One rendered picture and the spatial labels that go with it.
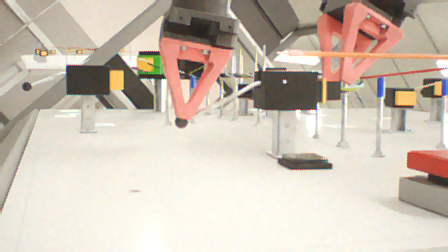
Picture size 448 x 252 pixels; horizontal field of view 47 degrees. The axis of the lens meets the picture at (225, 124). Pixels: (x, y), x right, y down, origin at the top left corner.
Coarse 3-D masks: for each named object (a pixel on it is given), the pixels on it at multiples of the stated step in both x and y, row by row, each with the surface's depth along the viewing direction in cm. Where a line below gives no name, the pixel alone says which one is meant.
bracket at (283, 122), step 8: (280, 112) 53; (288, 112) 53; (272, 120) 55; (280, 120) 53; (288, 120) 53; (272, 128) 55; (280, 128) 53; (288, 128) 53; (272, 136) 55; (280, 136) 53; (288, 136) 54; (272, 144) 55; (280, 144) 53; (288, 144) 54; (272, 152) 55; (280, 152) 53; (288, 152) 54
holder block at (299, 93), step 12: (264, 72) 52; (276, 72) 51; (288, 72) 52; (300, 72) 52; (312, 72) 52; (264, 84) 52; (276, 84) 52; (288, 84) 52; (300, 84) 52; (312, 84) 52; (264, 96) 52; (276, 96) 52; (288, 96) 52; (300, 96) 52; (312, 96) 53; (264, 108) 52; (276, 108) 52; (288, 108) 52; (300, 108) 52; (312, 108) 53
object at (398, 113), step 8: (392, 88) 82; (400, 88) 81; (408, 88) 81; (392, 96) 82; (392, 104) 82; (392, 112) 84; (400, 112) 84; (392, 120) 84; (400, 120) 85; (392, 128) 84; (400, 128) 85
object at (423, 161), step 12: (408, 156) 35; (420, 156) 33; (432, 156) 33; (444, 156) 32; (408, 168) 35; (420, 168) 33; (432, 168) 32; (444, 168) 31; (432, 180) 34; (444, 180) 33
